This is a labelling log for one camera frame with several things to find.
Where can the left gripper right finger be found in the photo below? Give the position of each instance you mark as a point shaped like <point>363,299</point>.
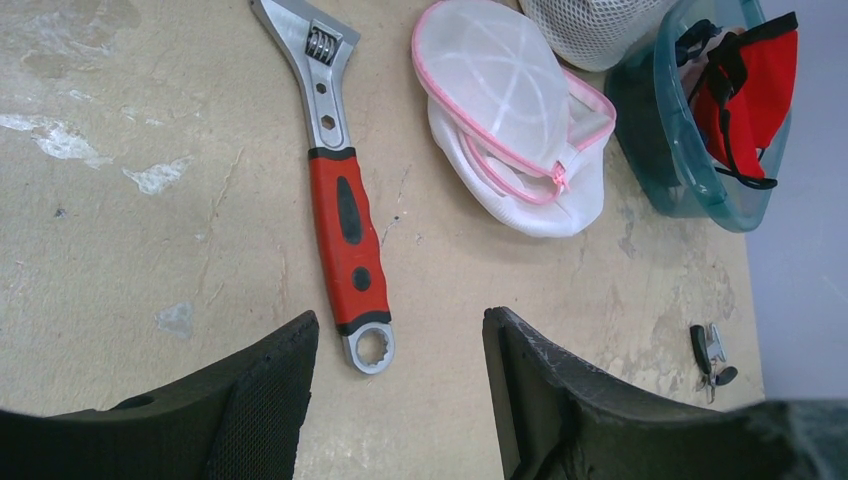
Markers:
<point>559,417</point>

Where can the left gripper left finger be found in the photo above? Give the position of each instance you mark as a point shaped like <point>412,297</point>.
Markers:
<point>238,418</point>

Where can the pink-trimmed mesh laundry bag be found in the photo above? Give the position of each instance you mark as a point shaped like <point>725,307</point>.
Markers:
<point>526,136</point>

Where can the teal plastic bin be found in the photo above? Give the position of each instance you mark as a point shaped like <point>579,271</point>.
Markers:
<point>658,134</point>

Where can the red and black bra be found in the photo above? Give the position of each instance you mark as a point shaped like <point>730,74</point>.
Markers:
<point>740,91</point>

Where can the black pliers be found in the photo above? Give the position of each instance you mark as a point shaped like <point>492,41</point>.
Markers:
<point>711,359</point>

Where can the dark blue garment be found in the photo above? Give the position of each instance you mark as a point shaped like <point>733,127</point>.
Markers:
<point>693,41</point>

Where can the red-handled adjustable wrench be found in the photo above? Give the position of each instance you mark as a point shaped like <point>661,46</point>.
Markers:
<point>318,48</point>

